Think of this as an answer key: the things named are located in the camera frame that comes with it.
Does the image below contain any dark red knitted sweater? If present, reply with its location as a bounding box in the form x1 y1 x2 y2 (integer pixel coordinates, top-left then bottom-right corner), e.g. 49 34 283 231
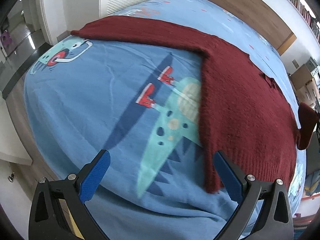
72 16 319 193

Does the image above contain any white bedside table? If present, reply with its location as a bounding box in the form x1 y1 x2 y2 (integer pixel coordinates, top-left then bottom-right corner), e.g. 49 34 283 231
0 97 33 166

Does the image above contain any blue cartoon monster bedsheet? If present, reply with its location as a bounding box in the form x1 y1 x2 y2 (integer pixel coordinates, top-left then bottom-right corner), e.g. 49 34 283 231
23 0 307 240

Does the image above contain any row of books on shelf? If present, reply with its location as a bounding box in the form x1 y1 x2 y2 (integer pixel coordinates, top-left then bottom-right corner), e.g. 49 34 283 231
289 0 319 42

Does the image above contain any wooden headboard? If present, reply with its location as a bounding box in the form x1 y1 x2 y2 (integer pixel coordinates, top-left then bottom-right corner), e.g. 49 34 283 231
208 0 297 55

